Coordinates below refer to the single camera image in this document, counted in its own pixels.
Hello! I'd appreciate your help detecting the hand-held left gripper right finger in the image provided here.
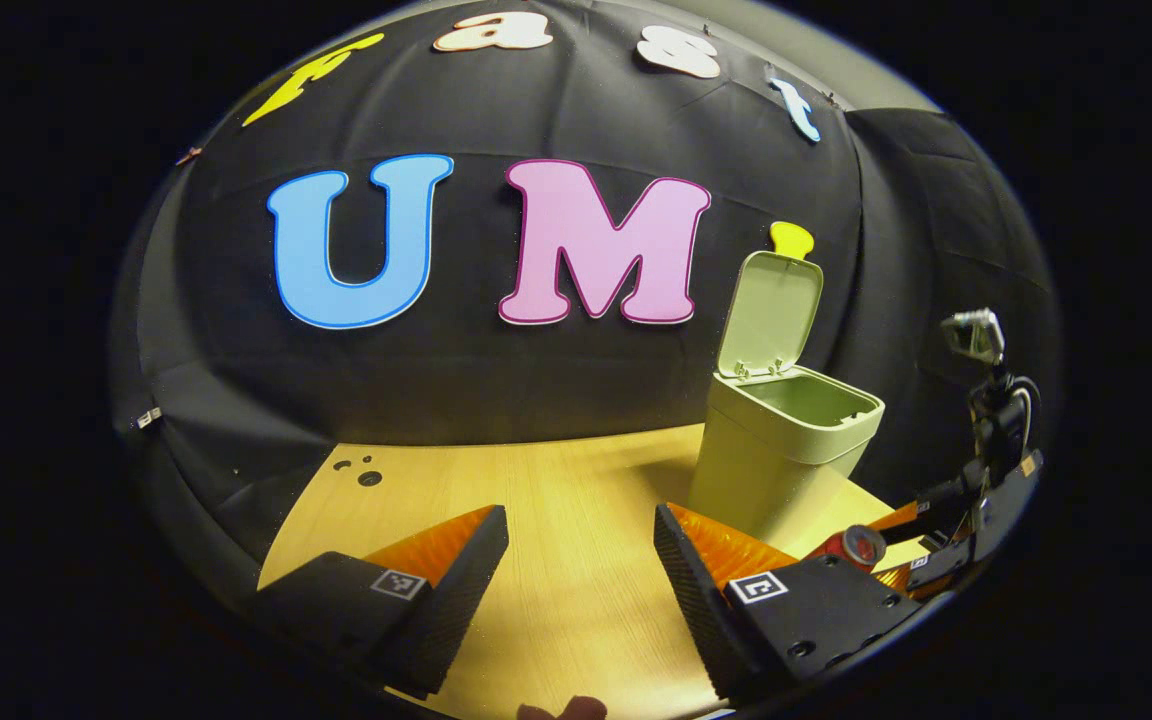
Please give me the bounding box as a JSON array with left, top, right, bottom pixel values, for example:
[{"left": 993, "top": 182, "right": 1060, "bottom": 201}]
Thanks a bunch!
[{"left": 654, "top": 503, "right": 927, "bottom": 706}]

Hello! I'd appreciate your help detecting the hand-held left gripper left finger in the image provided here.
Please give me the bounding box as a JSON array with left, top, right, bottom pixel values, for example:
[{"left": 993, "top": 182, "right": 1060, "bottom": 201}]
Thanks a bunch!
[{"left": 254, "top": 505, "right": 510, "bottom": 701}]

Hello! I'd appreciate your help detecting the green desktop garbage bin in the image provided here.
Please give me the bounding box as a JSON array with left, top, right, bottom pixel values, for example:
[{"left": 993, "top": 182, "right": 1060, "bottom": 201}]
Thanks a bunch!
[{"left": 688, "top": 250, "right": 885, "bottom": 541}]

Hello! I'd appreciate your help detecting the wooden desktop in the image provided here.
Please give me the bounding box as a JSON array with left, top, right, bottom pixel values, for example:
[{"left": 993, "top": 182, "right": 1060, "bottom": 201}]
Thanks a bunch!
[{"left": 256, "top": 425, "right": 932, "bottom": 720}]

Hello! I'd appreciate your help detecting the red pop can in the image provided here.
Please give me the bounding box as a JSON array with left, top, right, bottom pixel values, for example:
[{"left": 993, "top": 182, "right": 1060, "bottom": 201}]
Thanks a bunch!
[{"left": 804, "top": 524, "right": 888, "bottom": 574}]

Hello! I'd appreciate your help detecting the black backdrop cloth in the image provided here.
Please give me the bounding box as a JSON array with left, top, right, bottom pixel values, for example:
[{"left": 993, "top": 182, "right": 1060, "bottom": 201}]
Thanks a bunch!
[{"left": 111, "top": 0, "right": 1062, "bottom": 591}]

